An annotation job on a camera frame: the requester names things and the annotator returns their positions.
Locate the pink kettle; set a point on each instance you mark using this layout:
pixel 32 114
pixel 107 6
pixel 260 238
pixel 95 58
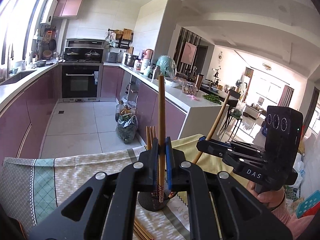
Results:
pixel 148 55

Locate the person's right forearm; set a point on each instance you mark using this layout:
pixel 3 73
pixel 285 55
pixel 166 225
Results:
pixel 295 220

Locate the kitchen sink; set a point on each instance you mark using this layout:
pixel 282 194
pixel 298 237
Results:
pixel 18 77

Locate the wall clock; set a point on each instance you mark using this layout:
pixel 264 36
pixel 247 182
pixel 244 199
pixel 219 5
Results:
pixel 220 56

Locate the steel faucet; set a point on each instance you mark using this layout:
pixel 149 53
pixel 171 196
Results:
pixel 9 60

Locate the steel thermos flask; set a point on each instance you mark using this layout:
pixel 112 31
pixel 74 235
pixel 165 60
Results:
pixel 156 73

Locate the silver rice cooker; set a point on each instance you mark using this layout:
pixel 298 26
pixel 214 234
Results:
pixel 112 57

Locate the black built-in oven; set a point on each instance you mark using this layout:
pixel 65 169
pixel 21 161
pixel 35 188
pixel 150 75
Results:
pixel 81 82

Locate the clear bag of vegetables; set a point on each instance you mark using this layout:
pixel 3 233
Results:
pixel 240 108

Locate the brown tumbler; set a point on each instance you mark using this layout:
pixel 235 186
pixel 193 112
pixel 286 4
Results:
pixel 200 82

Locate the bundle of chopsticks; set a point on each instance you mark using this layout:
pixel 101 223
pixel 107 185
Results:
pixel 142 230

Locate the patterned tablecloth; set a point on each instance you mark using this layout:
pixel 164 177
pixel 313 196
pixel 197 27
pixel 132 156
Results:
pixel 75 170

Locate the dark liquid plastic bottle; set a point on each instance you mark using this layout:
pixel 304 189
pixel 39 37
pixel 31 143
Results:
pixel 119 112

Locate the mint green appliance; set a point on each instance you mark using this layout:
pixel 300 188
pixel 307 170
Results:
pixel 166 65

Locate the black range hood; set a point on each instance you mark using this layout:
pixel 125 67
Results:
pixel 85 43

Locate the round ceiling lamp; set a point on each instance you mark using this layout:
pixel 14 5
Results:
pixel 267 66

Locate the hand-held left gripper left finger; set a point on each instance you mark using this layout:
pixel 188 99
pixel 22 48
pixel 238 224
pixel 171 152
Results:
pixel 157 160

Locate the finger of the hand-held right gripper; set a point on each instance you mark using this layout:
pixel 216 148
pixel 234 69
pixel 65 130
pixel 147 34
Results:
pixel 212 148
pixel 217 140

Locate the hanging black pan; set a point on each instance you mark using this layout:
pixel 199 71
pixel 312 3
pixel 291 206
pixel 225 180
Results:
pixel 52 44

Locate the narrow pink base cabinet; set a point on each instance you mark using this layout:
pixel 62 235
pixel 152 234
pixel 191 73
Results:
pixel 111 81

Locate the black wall rack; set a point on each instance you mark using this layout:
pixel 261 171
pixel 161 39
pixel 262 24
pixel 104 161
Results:
pixel 120 43

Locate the pink peninsula cabinets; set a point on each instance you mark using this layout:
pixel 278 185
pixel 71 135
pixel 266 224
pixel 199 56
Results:
pixel 160 112

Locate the green vegetables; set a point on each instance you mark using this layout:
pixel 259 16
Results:
pixel 212 99

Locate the white water heater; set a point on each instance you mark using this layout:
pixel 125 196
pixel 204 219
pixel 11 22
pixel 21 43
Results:
pixel 48 11

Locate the amber oil plastic bottle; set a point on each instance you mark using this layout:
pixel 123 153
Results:
pixel 127 110

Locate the pink wall cabinet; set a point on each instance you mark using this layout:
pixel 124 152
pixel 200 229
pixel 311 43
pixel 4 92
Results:
pixel 68 5

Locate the teal plastic basket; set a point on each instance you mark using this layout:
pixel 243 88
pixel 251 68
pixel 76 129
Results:
pixel 308 205

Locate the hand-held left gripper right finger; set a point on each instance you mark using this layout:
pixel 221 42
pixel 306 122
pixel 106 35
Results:
pixel 169 165

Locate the wooden cutting board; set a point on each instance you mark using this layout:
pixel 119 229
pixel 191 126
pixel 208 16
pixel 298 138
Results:
pixel 127 34

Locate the person's right hand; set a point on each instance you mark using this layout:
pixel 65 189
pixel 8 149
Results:
pixel 270 198

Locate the black dining chair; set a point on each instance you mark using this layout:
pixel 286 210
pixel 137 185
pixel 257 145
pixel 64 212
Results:
pixel 233 95

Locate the kitchen window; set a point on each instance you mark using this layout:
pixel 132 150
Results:
pixel 15 17

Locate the steel steamer pot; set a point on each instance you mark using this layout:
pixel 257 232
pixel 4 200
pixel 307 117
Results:
pixel 130 60

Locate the clear plastic container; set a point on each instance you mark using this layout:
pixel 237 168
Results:
pixel 189 88

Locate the pink wall picture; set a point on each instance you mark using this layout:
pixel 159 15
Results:
pixel 188 52

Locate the white plastic bag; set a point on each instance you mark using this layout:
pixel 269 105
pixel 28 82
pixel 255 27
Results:
pixel 298 170

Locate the long pink base cabinets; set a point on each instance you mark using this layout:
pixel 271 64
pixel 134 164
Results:
pixel 30 110

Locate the pink plastic wrapper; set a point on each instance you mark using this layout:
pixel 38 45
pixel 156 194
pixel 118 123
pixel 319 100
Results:
pixel 193 97

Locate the white bowl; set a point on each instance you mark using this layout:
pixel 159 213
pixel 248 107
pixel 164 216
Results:
pixel 173 83

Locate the black mesh utensil holder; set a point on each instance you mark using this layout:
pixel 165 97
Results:
pixel 150 203

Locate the light wood chopstick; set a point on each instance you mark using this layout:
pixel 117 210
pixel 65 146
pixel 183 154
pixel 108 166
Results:
pixel 161 110
pixel 220 115
pixel 147 137
pixel 151 137

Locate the wok with glass lid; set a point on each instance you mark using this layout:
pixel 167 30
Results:
pixel 92 55
pixel 72 56

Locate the bag of greens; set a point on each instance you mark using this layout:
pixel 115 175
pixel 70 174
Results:
pixel 127 130

